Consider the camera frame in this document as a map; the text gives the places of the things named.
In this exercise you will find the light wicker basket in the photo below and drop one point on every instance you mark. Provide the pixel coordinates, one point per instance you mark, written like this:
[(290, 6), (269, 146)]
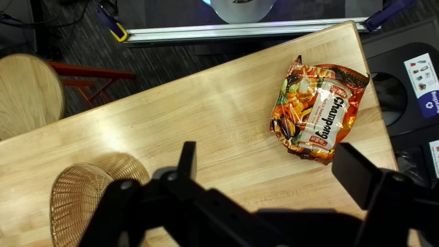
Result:
[(77, 189)]

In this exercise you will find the black recycling bin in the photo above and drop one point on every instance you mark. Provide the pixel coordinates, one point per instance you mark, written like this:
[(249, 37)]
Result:
[(404, 67)]

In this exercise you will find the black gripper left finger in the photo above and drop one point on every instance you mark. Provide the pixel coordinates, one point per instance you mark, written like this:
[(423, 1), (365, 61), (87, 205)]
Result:
[(192, 215)]

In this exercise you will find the orange instant noodle packet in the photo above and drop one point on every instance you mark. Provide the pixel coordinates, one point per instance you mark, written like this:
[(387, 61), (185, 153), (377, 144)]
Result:
[(317, 107)]

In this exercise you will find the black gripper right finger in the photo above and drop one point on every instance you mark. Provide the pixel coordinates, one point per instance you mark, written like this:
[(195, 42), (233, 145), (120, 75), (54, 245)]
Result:
[(394, 203)]

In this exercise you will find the red metal stool frame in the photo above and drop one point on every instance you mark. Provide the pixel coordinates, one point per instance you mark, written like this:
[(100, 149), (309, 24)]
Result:
[(88, 81)]

